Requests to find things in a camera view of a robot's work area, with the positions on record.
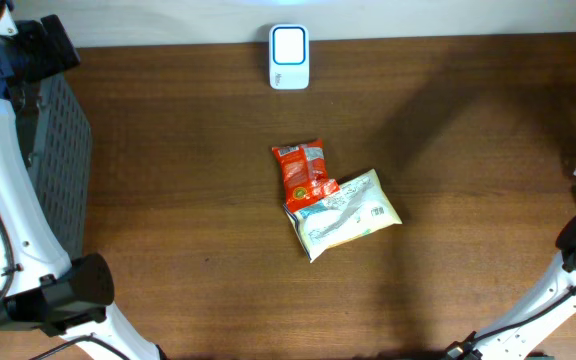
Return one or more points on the red snack bag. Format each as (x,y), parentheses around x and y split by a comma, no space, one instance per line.
(304,173)

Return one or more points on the yellow white snack bag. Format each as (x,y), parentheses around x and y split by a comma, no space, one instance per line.
(358,209)

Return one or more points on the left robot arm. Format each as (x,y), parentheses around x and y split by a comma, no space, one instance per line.
(41,287)

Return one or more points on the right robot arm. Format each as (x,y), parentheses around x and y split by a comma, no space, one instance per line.
(538,314)

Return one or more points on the white barcode scanner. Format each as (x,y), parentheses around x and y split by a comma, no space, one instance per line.
(289,57)

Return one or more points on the grey plastic basket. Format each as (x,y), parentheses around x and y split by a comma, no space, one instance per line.
(55,140)

